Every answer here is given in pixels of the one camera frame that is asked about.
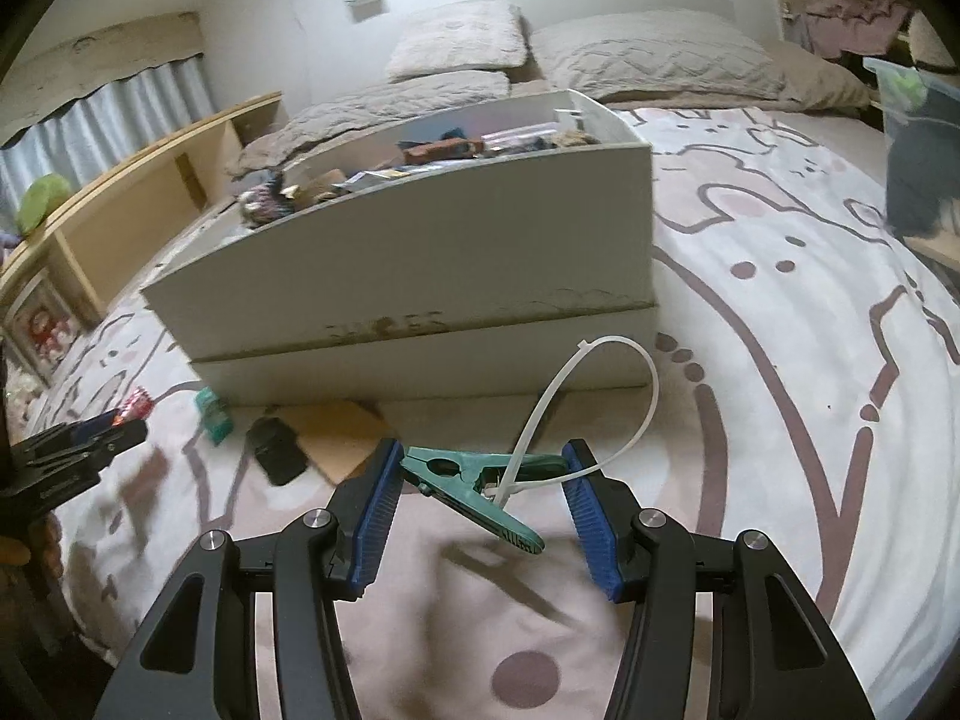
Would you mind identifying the brown leather wallet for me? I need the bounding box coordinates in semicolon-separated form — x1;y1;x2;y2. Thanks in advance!
401;136;488;166

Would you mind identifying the white cable tie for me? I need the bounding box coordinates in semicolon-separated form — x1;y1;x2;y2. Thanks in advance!
491;336;661;503

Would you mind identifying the colourful cloth toy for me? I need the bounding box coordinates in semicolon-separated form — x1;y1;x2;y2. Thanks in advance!
238;171;301;226

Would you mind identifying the red packet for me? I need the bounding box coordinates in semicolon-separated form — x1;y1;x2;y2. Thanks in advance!
112;386;157;425

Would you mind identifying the white cardboard box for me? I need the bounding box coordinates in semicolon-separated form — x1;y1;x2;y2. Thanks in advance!
141;88;661;406

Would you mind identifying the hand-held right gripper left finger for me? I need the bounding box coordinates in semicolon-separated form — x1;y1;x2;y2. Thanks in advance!
94;439;406;720

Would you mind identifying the dark grey cloth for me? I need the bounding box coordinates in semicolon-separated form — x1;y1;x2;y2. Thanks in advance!
885;86;960;237

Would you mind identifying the clear plastic package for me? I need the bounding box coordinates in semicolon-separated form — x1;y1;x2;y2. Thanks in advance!
484;127;556;151

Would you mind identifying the green plastic clothespin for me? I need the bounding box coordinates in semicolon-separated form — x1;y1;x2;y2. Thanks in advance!
397;446;563;557

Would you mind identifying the beige printed valance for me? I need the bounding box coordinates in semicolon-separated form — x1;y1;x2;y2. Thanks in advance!
15;11;205;136

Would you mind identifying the quilted beige pillow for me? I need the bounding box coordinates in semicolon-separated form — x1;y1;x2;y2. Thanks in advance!
285;71;511;158
529;11;785;102

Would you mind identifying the grey curtain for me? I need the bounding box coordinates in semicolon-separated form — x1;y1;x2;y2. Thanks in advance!
0;52;218;203

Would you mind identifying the clear plastic bin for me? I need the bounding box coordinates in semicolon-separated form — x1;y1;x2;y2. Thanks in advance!
862;56;960;241

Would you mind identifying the framed doll picture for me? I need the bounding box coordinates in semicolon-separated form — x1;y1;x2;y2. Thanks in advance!
4;270;83;383

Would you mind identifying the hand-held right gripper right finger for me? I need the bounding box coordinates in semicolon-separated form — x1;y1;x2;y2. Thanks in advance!
561;439;875;720

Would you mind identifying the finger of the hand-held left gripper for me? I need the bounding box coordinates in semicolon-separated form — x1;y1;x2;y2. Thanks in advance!
45;418;149;477
11;420;121;462

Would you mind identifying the wooden shelf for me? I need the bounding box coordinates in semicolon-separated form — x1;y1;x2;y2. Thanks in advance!
0;90;284;331

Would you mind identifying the small black case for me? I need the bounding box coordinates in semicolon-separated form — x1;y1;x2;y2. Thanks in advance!
247;416;310;486

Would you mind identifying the brown cardboard piece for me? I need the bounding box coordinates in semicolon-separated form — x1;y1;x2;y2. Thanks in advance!
289;401;395;485

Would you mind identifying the green plush toy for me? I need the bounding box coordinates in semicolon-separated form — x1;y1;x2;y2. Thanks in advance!
16;172;72;236

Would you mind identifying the small fluffy beige pillow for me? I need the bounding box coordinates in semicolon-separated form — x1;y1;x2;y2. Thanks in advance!
385;0;526;83

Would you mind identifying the pile of clothes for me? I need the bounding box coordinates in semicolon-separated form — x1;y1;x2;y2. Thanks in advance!
799;0;916;53

